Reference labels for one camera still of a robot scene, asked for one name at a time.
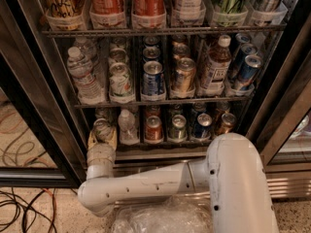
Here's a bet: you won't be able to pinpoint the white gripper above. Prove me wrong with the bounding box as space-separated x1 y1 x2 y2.
86 127 118 179

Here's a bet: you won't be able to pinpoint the silver green 7up can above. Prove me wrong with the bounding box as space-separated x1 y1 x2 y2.
93 118 114 142

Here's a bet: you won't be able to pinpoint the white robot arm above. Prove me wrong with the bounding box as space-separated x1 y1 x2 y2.
78 133 279 233

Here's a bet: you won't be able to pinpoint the water bottle bottom shelf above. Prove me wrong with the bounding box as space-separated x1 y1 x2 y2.
118 109 139 145

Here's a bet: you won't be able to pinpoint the water bottle shelf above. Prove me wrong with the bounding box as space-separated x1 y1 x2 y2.
67 47 104 105
118 109 139 145

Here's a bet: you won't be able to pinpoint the red coca cola can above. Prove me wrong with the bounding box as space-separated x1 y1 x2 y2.
145 116 163 144

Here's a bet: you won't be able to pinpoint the water bottle middle shelf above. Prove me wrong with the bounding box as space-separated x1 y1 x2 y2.
67 47 104 105

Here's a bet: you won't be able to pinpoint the white green can middle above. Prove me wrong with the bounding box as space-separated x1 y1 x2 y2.
109 62 135 104

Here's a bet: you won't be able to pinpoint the left glass fridge door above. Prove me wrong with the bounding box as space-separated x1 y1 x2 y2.
0 0 87 187

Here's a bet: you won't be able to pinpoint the glass fridge door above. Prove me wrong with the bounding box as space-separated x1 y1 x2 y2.
247 15 311 176
0 0 87 187

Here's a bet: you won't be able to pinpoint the green silver soda can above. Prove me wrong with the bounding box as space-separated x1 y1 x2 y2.
168 115 187 142

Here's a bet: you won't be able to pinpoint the blue pepsi can middle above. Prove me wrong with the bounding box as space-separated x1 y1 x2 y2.
142 61 166 101

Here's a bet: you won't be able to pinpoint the blue pepsi can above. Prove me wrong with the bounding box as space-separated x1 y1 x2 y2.
142 61 166 101
191 113 213 140

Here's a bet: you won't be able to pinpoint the blue pepsi can bottom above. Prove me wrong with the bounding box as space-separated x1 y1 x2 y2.
191 113 213 140

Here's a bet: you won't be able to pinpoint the gold can middle shelf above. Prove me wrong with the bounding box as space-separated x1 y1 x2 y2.
170 57 196 98

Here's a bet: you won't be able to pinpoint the gold brown soda can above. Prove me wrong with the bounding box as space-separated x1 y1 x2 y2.
214 113 237 136

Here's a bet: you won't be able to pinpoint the red cola can top right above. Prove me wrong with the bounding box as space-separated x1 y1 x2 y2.
131 0 166 29

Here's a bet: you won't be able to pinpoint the red cola can top left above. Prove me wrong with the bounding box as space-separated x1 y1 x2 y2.
89 0 126 29

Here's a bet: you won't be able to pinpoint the yellow black tall can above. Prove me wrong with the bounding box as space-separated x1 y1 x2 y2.
46 0 85 30

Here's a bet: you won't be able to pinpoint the blue red bull can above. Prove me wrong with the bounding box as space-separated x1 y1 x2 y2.
233 54 262 91

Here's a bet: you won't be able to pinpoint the right glass fridge door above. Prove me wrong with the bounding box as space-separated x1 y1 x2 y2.
247 15 311 176

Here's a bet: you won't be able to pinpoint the green tall can top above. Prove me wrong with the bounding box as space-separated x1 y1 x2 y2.
211 0 247 26

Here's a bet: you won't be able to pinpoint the steel fridge bottom grille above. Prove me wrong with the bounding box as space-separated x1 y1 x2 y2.
82 158 311 209

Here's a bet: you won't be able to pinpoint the silver tall can top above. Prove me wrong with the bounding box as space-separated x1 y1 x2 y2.
252 0 282 26

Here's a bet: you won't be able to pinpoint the clear plastic bag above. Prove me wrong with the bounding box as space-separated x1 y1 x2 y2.
111 196 214 233

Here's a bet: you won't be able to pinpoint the brown tea bottle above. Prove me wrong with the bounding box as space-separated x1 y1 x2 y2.
198 35 231 96

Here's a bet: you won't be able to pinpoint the white label bottle top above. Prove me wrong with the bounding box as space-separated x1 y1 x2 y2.
171 0 206 26

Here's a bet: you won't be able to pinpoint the middle wire shelf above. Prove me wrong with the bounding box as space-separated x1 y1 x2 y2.
74 96 252 109

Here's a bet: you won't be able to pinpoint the wire shelf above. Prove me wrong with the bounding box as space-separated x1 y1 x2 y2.
42 24 286 38
74 96 252 109

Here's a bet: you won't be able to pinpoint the black and orange floor cables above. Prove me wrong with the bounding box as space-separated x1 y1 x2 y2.
0 187 86 233

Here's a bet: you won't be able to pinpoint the top wire shelf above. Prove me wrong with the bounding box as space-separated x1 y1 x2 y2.
42 24 286 38

